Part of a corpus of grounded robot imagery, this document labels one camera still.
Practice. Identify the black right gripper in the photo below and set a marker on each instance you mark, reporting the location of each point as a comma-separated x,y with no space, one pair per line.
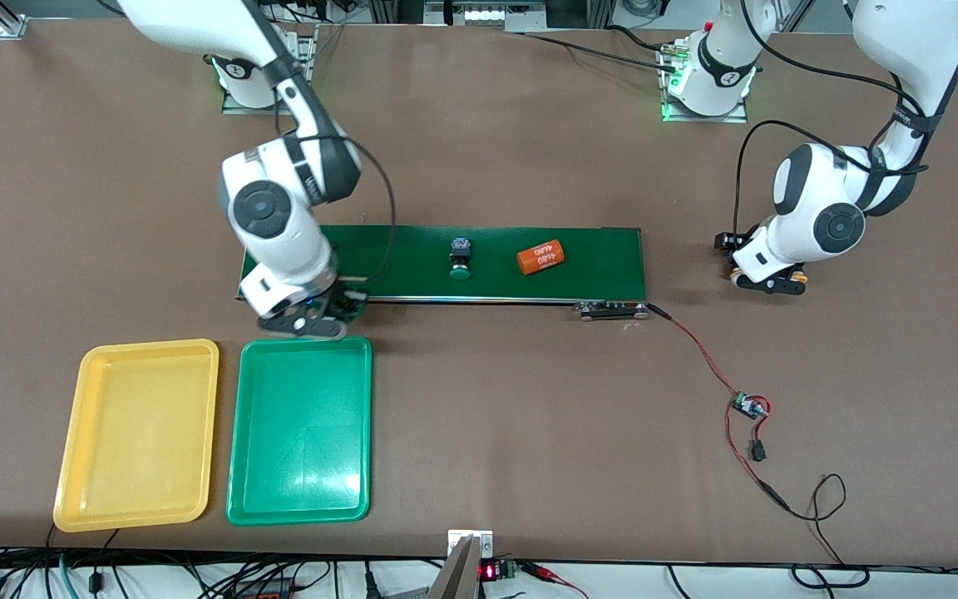
349,306

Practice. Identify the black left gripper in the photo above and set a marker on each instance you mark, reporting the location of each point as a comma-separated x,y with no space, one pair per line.
729,243

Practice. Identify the green mushroom push button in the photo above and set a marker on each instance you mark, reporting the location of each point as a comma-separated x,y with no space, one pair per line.
461,248
354,309

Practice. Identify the yellow mushroom push button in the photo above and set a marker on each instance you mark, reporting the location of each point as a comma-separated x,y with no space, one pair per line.
738,270

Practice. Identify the orange cylinder white print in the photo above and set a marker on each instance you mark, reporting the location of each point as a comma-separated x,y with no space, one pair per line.
541,257

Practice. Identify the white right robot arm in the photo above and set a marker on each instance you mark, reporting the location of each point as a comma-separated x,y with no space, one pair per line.
271,208

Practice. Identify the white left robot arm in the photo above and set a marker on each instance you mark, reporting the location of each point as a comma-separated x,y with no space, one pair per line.
828,220

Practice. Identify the green belt conveyor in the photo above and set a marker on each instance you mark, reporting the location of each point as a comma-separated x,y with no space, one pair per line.
595,262

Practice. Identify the green plastic tray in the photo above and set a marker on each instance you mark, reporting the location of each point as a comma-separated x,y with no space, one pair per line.
300,433

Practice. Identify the small motor controller board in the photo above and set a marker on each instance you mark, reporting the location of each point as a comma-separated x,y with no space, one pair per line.
749,405

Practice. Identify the yellow plastic tray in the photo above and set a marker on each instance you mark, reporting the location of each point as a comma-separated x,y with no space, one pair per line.
138,433

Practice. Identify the red digit display module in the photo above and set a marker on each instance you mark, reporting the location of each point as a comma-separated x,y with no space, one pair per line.
491,571

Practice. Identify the white power strip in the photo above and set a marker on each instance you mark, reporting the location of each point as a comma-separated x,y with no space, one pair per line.
487,12

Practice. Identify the red clip lead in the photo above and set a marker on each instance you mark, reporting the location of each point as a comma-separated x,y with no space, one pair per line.
545,571

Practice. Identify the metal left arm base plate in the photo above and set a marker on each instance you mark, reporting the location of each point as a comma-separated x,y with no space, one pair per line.
703,119

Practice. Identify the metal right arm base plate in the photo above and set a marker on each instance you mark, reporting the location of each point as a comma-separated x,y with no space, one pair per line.
309,75

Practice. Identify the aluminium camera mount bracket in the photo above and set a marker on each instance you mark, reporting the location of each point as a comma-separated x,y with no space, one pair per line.
466,553

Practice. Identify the aluminium frame profile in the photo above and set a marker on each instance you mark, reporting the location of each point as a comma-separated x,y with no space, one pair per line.
12,21

